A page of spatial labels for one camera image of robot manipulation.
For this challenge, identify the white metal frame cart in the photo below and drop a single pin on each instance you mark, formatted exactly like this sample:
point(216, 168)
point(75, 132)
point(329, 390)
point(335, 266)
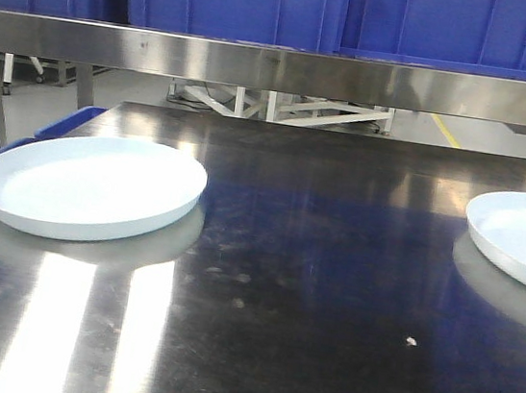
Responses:
point(272, 106)

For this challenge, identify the stainless steel shelf rail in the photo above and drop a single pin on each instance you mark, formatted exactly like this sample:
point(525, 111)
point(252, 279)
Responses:
point(391, 84)

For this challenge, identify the right blue shelf crate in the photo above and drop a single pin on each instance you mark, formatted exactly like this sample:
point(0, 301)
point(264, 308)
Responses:
point(477, 36)

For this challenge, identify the middle blue shelf crate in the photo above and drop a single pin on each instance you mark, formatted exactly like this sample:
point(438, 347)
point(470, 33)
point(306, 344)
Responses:
point(310, 25)

